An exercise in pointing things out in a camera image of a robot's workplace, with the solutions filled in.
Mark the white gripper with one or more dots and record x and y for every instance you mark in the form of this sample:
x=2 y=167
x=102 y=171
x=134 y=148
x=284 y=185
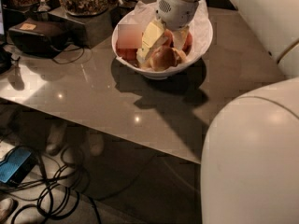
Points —
x=177 y=12

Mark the red apple with sticker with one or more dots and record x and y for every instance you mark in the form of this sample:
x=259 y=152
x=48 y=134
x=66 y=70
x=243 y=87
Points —
x=168 y=38

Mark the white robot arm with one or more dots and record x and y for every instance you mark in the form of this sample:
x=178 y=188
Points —
x=250 y=158

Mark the red apple right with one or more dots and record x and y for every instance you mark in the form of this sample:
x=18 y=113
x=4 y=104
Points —
x=188 y=42

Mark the yellow red apple front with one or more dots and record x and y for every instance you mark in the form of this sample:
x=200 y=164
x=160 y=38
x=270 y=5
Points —
x=162 y=58

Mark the pale apple front right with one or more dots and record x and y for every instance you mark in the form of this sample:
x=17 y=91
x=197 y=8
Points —
x=180 y=56

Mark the yellow apple front left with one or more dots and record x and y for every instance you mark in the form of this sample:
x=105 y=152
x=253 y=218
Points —
x=145 y=65

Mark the red apple left front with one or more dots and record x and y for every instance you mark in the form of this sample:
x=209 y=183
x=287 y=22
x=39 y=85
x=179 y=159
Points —
x=127 y=54

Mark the white bowl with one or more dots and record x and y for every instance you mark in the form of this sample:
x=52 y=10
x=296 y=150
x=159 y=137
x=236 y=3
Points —
x=149 y=73

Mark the dark square jar stand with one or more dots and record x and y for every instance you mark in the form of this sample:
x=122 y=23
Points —
x=85 y=31

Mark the black card terminal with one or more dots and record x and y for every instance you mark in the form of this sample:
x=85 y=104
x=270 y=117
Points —
x=39 y=38

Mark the metal scoop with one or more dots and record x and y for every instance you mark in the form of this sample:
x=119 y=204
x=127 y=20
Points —
x=43 y=6

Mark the blue box on floor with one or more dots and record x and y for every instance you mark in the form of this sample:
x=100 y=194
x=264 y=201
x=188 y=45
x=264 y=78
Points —
x=15 y=166

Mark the white shoe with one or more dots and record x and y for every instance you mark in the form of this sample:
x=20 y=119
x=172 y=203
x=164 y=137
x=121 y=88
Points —
x=6 y=207

